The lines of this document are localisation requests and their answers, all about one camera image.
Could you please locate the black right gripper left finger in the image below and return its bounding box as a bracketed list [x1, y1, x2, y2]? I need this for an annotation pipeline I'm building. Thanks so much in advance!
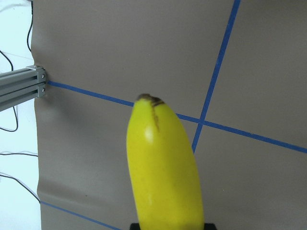
[129, 223, 141, 230]

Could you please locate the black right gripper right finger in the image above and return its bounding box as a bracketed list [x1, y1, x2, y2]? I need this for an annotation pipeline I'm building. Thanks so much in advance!
[204, 223, 216, 230]

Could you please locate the thin yellow banana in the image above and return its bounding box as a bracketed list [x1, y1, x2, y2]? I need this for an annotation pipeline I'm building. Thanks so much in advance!
[126, 94, 204, 230]

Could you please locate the brown paper table cover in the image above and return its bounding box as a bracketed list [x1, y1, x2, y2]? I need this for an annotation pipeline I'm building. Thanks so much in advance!
[32, 0, 307, 230]

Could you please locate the black cable on table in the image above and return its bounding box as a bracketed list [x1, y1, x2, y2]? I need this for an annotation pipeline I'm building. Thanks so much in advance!
[0, 50, 19, 132]

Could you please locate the aluminium frame post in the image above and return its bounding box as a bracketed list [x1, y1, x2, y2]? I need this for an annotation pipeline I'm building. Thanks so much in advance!
[0, 65, 47, 111]

